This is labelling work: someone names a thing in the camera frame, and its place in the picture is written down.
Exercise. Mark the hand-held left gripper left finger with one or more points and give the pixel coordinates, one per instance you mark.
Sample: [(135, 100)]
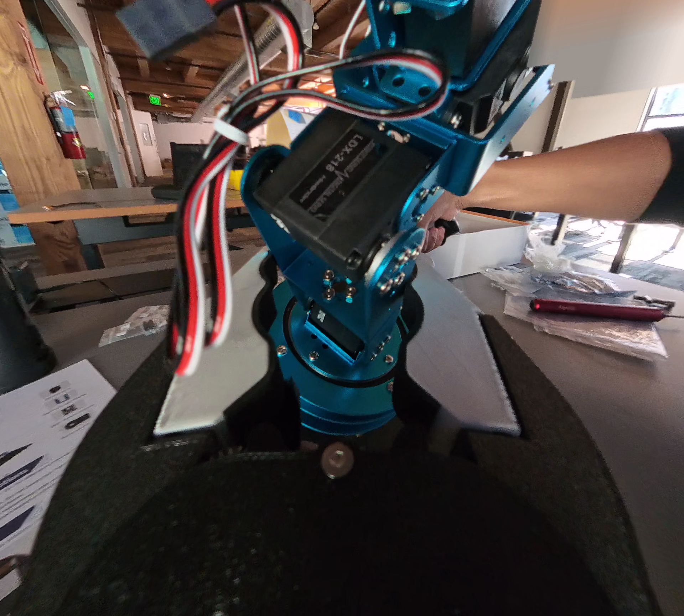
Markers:
[(213, 397)]

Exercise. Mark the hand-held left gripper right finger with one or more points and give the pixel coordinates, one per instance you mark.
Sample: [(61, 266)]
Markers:
[(459, 370)]

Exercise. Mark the orange and white kit box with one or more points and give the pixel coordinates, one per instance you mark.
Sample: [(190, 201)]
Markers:
[(481, 247)]

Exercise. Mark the blue toy robot arm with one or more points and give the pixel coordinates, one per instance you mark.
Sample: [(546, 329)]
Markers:
[(342, 183)]

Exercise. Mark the red electric screwdriver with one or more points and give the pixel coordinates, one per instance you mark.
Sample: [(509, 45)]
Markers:
[(588, 307)]

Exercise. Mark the printed instruction manual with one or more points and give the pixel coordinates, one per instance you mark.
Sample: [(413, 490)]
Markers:
[(32, 439)]

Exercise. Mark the person's right forearm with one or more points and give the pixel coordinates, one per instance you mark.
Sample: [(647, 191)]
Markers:
[(561, 178)]

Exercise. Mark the grey desk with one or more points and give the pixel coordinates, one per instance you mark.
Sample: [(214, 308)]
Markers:
[(614, 413)]

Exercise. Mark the background wooden desk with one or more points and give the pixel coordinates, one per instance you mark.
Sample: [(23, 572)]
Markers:
[(107, 202)]

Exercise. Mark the person's right hand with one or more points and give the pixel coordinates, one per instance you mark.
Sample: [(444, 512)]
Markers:
[(446, 207)]

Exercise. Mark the clear bag with tiny parts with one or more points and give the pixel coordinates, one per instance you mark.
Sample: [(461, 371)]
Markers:
[(133, 327)]

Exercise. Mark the crumpled clear plastic bags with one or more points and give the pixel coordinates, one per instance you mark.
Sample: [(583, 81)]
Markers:
[(555, 279)]

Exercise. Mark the yellow plastic bin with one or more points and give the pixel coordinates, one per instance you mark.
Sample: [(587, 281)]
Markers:
[(238, 180)]

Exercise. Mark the red fire extinguisher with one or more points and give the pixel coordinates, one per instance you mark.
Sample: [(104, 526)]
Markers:
[(67, 137)]

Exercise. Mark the wooden pillar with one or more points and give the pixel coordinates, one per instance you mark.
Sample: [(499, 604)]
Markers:
[(26, 145)]

